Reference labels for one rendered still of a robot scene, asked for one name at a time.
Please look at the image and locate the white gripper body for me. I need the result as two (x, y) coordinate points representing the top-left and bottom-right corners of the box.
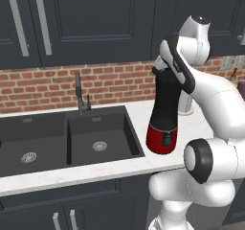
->
(154, 56), (170, 72)

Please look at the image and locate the black blender with red base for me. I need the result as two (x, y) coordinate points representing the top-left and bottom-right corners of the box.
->
(145, 65), (182, 155)

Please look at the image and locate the white cylinder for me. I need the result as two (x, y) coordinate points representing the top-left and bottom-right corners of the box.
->
(177, 91), (195, 117)

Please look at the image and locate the brown bottle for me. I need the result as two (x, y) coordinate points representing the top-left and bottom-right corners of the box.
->
(230, 67), (239, 83)

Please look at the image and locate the dark maroon container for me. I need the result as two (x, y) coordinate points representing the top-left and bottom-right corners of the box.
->
(237, 80), (245, 102)

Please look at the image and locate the dark grey tap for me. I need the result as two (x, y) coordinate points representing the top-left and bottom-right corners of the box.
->
(74, 72), (93, 115)

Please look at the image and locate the black double sink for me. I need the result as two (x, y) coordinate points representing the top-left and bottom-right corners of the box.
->
(0, 104), (146, 179)

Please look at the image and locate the dark base cupboard door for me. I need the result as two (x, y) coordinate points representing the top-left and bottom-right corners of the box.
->
(62, 191), (123, 230)
(118, 172), (153, 230)
(0, 204), (66, 230)

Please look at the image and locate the dark panel under sink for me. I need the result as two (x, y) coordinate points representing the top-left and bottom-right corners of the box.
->
(0, 178), (119, 213)

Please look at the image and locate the dark wall cupboard door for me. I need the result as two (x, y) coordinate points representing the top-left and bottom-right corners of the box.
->
(150, 0), (245, 61)
(25, 0), (158, 68)
(0, 0), (42, 71)

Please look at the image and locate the grey wall socket plate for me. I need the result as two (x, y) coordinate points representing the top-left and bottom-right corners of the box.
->
(221, 56), (234, 72)
(234, 55), (245, 71)

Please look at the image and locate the grey bar handle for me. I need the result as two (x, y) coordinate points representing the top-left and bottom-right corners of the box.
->
(69, 209), (79, 230)
(52, 212), (62, 230)
(6, 0), (31, 58)
(33, 0), (54, 57)

